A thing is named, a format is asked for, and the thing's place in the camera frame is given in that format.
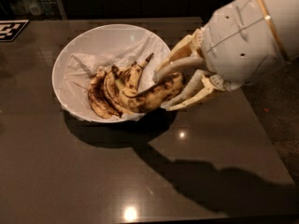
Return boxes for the black white fiducial marker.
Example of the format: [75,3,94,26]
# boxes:
[0,20,29,42]

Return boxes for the right spotted banana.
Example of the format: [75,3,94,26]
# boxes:
[121,53,153,91]

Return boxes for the middle spotted banana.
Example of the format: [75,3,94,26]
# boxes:
[104,66,131,117]

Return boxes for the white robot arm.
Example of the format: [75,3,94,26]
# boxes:
[153,0,299,111]

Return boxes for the white bowl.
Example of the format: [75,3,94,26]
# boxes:
[51,23,177,124]

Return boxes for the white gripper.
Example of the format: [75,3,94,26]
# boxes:
[153,0,286,111]

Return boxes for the spotted ripe banana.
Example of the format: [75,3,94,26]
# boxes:
[115,72,185,113]

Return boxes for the white paper liner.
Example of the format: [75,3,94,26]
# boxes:
[58,30,173,122]

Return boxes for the plastic bottles on shelf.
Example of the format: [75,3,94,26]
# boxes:
[8,0,60,16]

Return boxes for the left spotted banana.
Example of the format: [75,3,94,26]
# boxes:
[88,70,120,119]

